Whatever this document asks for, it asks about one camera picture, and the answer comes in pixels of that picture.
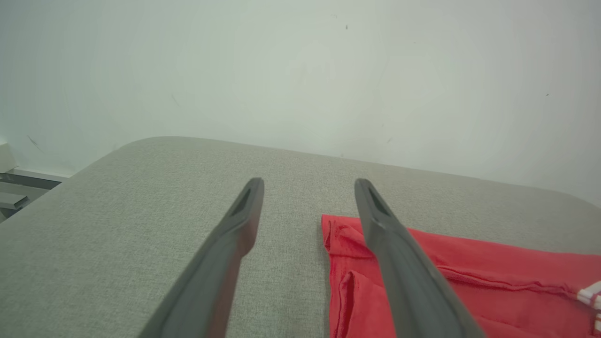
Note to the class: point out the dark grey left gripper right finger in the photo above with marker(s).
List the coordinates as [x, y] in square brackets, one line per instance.
[413, 281]

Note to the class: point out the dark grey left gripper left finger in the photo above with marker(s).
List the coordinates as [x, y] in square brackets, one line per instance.
[211, 281]

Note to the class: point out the red jersey shirt white sleeves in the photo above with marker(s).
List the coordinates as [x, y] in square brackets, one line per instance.
[493, 281]

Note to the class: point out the white boxy object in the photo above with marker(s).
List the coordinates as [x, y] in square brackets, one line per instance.
[5, 157]

